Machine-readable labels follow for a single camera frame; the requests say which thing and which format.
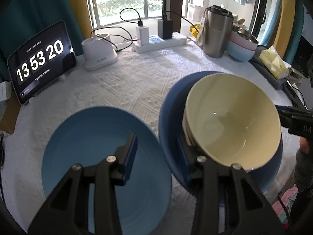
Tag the large dark blue bowl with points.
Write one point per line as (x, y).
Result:
(170, 127)

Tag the teal curtain left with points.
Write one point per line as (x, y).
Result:
(22, 19)

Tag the yellow curtain right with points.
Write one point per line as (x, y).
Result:
(285, 25)

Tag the stainless steel tumbler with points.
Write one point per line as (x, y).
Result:
(217, 30)

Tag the pink strawberry bowl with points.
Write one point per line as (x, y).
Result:
(222, 138)

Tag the white desk lamp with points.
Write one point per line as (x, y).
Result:
(98, 52)

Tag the stacked pastel bowls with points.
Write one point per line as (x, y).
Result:
(242, 44)

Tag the white power strip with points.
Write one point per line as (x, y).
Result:
(156, 43)

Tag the cream bowl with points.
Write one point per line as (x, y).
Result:
(222, 93)

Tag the white small box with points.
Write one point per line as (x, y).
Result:
(5, 91)

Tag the tablet showing clock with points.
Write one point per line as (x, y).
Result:
(41, 60)

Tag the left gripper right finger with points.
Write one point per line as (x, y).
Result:
(247, 211)

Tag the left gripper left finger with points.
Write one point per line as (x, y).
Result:
(65, 211)

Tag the yellow tissue pack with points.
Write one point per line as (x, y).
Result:
(274, 63)

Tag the white charger adapter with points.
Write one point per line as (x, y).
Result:
(142, 32)

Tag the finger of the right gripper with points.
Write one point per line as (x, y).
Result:
(297, 121)

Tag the cardboard box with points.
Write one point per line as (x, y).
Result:
(9, 116)

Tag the black charger adapter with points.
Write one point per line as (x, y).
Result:
(165, 28)

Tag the yellow curtain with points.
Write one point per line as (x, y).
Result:
(285, 25)
(81, 13)

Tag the yellow curtain left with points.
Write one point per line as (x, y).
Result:
(81, 13)

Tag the person's right hand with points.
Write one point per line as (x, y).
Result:
(304, 145)

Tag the yellow plastic bag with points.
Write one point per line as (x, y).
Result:
(196, 31)

